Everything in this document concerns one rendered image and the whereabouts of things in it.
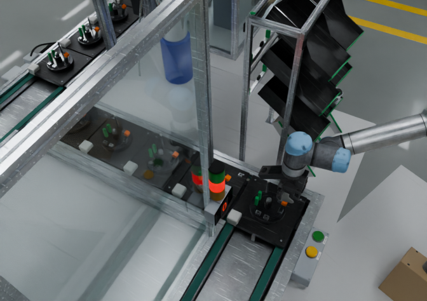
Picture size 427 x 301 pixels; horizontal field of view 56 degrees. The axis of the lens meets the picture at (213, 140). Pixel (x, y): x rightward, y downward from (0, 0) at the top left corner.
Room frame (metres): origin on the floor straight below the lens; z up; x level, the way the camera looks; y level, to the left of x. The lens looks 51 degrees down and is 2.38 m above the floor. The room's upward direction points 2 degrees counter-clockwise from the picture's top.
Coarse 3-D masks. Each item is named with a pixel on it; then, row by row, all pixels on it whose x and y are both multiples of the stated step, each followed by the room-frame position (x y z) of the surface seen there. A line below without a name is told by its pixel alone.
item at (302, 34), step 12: (264, 0) 1.15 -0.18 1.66; (324, 0) 1.14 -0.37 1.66; (312, 12) 1.08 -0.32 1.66; (312, 24) 1.02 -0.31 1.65; (252, 36) 1.07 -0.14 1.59; (300, 36) 0.97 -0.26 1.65; (300, 48) 0.97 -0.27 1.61; (300, 60) 0.97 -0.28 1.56; (288, 96) 0.97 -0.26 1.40; (288, 108) 0.97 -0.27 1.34; (288, 120) 0.97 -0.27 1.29; (240, 132) 1.06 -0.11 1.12; (240, 144) 1.06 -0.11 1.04; (240, 156) 1.06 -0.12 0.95
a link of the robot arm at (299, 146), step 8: (296, 136) 0.77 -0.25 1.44; (304, 136) 0.77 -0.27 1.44; (288, 144) 0.74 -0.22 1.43; (296, 144) 0.74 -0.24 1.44; (304, 144) 0.73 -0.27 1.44; (312, 144) 0.74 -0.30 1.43; (288, 152) 0.73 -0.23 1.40; (296, 152) 0.72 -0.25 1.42; (304, 152) 0.72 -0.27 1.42; (312, 152) 0.72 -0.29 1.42; (288, 160) 0.73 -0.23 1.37; (296, 160) 0.72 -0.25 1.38; (304, 160) 0.71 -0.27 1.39; (296, 168) 0.72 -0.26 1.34
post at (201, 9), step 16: (208, 32) 0.70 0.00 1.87; (208, 48) 0.70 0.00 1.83; (208, 64) 0.70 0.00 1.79; (208, 80) 0.70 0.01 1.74; (208, 96) 0.69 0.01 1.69; (208, 112) 0.70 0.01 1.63; (208, 128) 0.69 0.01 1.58; (208, 144) 0.68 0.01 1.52; (208, 160) 0.68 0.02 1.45; (208, 192) 0.68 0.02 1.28
